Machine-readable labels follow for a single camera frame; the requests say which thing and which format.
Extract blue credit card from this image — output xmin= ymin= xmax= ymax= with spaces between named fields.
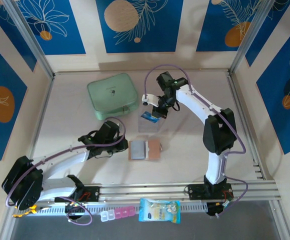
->
xmin=140 ymin=111 xmax=160 ymax=123

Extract tan leather card holder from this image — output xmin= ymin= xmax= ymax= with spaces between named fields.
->
xmin=128 ymin=139 xmax=163 ymax=162

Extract mint green zip pouch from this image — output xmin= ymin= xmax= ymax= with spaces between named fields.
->
xmin=86 ymin=72 xmax=140 ymax=121

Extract pink white pill organizer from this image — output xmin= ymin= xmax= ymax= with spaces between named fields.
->
xmin=100 ymin=206 xmax=136 ymax=222

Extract blue snack packet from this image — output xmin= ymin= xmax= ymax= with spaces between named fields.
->
xmin=138 ymin=197 xmax=181 ymax=223

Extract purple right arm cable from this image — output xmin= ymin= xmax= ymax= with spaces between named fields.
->
xmin=144 ymin=63 xmax=249 ymax=218

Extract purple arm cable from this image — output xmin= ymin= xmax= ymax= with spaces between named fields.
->
xmin=144 ymin=63 xmax=249 ymax=218
xmin=6 ymin=116 xmax=127 ymax=226

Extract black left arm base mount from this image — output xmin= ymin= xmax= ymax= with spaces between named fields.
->
xmin=54 ymin=186 xmax=101 ymax=203

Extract aluminium mounting rail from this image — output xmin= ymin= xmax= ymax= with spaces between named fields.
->
xmin=6 ymin=181 xmax=282 ymax=205

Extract aluminium table edge rail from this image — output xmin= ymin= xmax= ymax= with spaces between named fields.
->
xmin=227 ymin=73 xmax=267 ymax=181
xmin=28 ymin=74 xmax=56 ymax=161

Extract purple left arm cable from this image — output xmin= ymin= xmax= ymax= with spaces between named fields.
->
xmin=6 ymin=116 xmax=127 ymax=226

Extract yellow handled pliers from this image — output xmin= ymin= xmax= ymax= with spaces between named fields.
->
xmin=11 ymin=203 xmax=52 ymax=219

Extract aluminium frame post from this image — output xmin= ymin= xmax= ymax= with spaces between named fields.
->
xmin=2 ymin=0 xmax=56 ymax=80
xmin=229 ymin=0 xmax=280 ymax=75

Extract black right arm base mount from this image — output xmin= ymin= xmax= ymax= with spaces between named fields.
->
xmin=187 ymin=183 xmax=234 ymax=201

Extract grey slotted cable duct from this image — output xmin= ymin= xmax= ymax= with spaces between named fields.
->
xmin=14 ymin=202 xmax=208 ymax=217

